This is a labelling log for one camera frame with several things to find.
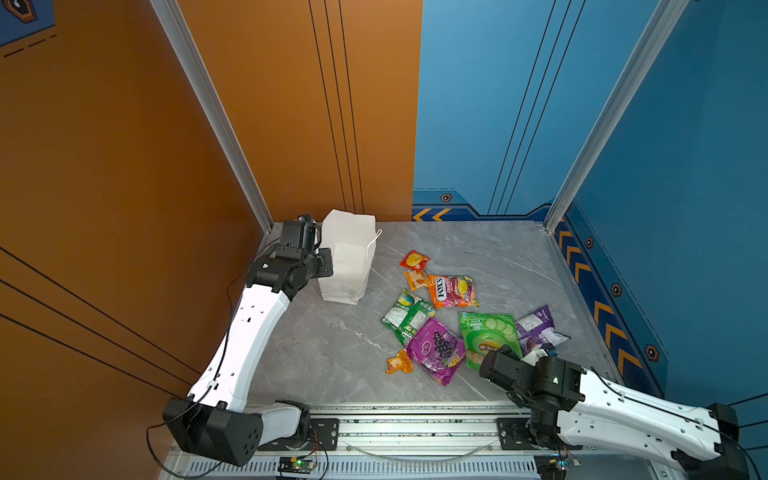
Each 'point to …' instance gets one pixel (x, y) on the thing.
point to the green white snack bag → (408, 315)
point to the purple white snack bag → (536, 329)
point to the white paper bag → (352, 238)
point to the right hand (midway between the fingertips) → (488, 372)
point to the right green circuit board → (553, 466)
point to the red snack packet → (415, 261)
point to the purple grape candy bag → (437, 350)
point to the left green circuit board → (296, 464)
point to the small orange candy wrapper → (400, 362)
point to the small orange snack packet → (416, 279)
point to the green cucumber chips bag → (487, 332)
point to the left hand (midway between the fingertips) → (323, 255)
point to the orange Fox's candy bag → (452, 291)
